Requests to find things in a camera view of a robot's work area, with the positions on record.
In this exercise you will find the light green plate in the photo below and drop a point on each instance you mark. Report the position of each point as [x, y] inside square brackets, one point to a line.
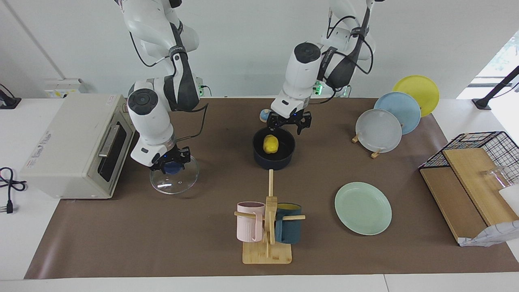
[363, 209]

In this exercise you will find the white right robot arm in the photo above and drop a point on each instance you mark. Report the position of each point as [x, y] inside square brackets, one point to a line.
[150, 113]

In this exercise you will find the pink mug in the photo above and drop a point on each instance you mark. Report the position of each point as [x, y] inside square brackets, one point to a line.
[247, 227]

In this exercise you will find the clear glass cup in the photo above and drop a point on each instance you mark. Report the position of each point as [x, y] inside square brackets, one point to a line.
[496, 174]

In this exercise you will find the brown table mat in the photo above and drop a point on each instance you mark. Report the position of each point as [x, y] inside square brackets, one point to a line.
[182, 227]

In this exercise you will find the yellow potato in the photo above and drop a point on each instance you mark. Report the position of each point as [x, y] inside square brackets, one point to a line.
[271, 144]

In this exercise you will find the yellow plate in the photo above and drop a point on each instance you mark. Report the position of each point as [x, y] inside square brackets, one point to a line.
[417, 87]

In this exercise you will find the light blue plate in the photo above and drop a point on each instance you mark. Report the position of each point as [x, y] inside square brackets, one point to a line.
[405, 109]

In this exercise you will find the grey plate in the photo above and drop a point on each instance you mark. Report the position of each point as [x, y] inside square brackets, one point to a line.
[379, 130]

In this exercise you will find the white plastic container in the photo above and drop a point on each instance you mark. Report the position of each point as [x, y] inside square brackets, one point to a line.
[511, 198]

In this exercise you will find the white wall socket box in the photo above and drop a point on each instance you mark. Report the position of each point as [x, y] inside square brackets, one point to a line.
[61, 89]

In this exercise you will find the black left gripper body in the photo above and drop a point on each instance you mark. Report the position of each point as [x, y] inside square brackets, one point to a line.
[288, 121]

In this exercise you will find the raised wooden shelf board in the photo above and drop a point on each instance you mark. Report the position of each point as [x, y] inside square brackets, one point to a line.
[470, 174]

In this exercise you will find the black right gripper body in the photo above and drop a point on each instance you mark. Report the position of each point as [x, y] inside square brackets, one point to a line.
[166, 157]

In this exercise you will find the wooden mug tree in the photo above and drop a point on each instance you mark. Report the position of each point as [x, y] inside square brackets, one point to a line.
[267, 255]

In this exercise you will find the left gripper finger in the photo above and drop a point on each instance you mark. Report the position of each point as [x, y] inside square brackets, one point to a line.
[273, 123]
[304, 121]

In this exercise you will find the beige toaster oven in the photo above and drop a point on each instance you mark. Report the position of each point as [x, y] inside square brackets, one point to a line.
[69, 154]

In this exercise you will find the white patterned bag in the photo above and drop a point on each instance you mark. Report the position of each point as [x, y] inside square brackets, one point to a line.
[494, 235]

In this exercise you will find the black camera stand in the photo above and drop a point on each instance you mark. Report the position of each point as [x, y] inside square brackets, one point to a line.
[482, 103]

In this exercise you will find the black desk clamp mount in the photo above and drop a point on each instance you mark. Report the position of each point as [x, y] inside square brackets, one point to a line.
[8, 103]

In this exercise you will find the dark teal mug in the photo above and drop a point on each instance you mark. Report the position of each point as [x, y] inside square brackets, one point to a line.
[290, 231]

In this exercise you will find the wooden plate rack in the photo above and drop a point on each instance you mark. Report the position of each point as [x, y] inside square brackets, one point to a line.
[376, 154]

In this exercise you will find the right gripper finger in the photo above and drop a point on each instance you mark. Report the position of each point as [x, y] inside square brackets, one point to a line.
[185, 155]
[163, 168]

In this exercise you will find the glass lid with blue knob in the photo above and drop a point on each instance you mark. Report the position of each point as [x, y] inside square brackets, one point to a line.
[178, 184]

